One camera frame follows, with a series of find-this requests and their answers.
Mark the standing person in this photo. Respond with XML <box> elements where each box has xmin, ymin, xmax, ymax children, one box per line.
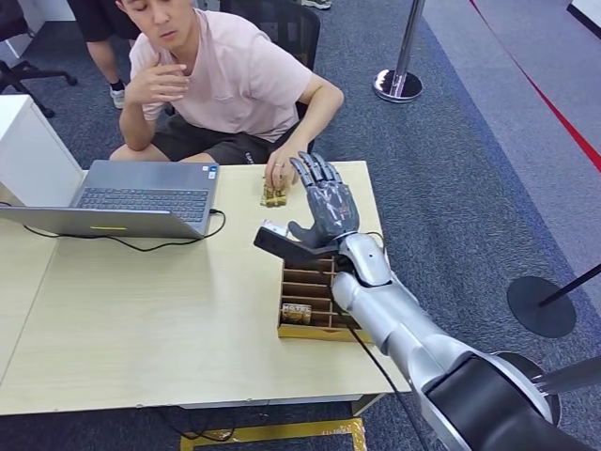
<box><xmin>65</xmin><ymin>0</ymin><xmax>142</xmax><ymax>111</ymax></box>

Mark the gold hotel card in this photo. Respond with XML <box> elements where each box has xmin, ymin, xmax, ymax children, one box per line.
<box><xmin>281</xmin><ymin>303</ymin><xmax>312</xmax><ymax>326</ymax></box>

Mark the dark wrist camera box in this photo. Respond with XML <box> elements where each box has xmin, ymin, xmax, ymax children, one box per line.
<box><xmin>253</xmin><ymin>219</ymin><xmax>342</xmax><ymax>270</ymax></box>

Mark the person's right hand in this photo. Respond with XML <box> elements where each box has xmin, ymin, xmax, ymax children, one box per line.
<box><xmin>124</xmin><ymin>53</ymin><xmax>190</xmax><ymax>106</ymax></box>

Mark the black cable under table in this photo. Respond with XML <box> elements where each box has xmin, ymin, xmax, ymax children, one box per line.
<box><xmin>155</xmin><ymin>407</ymin><xmax>237</xmax><ymax>443</ymax></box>

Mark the black swivel chair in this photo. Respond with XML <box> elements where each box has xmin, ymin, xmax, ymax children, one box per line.
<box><xmin>0</xmin><ymin>0</ymin><xmax>78</xmax><ymax>119</ymax></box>

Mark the cardboard slotted card holder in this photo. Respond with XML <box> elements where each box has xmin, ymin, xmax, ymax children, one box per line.
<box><xmin>277</xmin><ymin>252</ymin><xmax>374</xmax><ymax>345</ymax></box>

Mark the grey laptop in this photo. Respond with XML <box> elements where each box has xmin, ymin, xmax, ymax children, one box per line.
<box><xmin>0</xmin><ymin>160</ymin><xmax>220</xmax><ymax>241</ymax></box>

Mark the person's left hand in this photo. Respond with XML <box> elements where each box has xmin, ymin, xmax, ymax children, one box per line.
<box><xmin>264</xmin><ymin>148</ymin><xmax>308</xmax><ymax>191</ymax></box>

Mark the white board with black edge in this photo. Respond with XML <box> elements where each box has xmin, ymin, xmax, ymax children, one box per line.
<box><xmin>566</xmin><ymin>0</ymin><xmax>601</xmax><ymax>39</ymax></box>

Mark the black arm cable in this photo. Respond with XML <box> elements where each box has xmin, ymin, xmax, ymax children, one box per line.
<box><xmin>348</xmin><ymin>324</ymin><xmax>429</xmax><ymax>451</ymax></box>

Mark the black laptop cable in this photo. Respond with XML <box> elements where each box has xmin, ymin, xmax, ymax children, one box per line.
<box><xmin>22</xmin><ymin>209</ymin><xmax>227</xmax><ymax>254</ymax></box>

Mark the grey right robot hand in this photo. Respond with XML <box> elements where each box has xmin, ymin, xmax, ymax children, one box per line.
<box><xmin>287</xmin><ymin>150</ymin><xmax>360</xmax><ymax>250</ymax></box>

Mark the white cabinet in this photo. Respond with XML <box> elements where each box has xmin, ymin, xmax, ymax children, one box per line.
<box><xmin>0</xmin><ymin>94</ymin><xmax>84</xmax><ymax>209</ymax></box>

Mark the black stanchion with flat base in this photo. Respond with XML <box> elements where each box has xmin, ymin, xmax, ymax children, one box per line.
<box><xmin>506</xmin><ymin>263</ymin><xmax>601</xmax><ymax>339</ymax></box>

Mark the black mesh office chair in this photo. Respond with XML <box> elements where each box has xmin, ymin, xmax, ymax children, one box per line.
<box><xmin>219</xmin><ymin>0</ymin><xmax>322</xmax><ymax>154</ymax></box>

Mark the chrome stanchion with round base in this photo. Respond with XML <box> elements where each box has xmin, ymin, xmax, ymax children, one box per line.
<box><xmin>372</xmin><ymin>0</ymin><xmax>426</xmax><ymax>104</ymax></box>

